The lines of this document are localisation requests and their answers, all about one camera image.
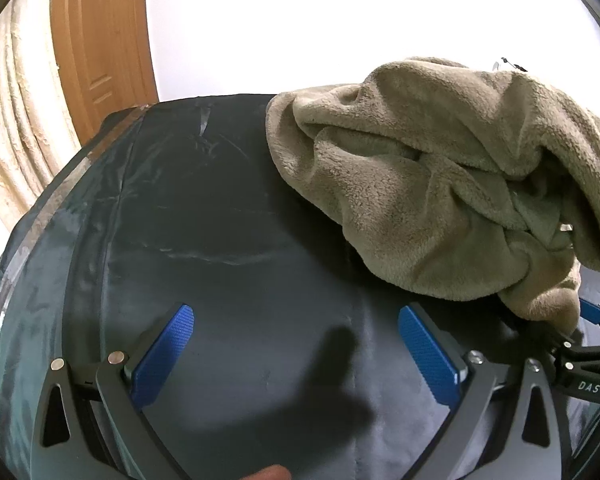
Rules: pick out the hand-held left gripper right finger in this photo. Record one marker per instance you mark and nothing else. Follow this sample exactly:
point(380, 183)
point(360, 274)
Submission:
point(427, 355)

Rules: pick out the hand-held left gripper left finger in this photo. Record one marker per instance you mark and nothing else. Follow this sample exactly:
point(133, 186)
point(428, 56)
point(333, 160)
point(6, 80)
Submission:
point(162, 355)

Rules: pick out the cream curtain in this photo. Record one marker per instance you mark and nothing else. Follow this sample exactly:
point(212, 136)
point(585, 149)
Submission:
point(15, 110)

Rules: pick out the wooden door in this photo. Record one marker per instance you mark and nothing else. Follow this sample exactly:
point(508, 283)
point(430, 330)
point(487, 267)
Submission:
point(100, 35)

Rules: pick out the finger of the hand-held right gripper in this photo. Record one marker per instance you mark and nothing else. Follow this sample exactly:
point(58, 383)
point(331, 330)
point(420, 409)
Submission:
point(587, 375)
point(591, 310)

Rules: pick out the person's left hand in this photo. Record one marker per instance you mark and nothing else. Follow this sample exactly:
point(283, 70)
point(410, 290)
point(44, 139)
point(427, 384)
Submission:
point(272, 473)

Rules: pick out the brown fleece garment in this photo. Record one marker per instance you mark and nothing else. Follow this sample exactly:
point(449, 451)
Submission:
point(405, 185)

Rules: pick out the black desk lamp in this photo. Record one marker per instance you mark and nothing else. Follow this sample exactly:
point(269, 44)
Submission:
point(517, 66)

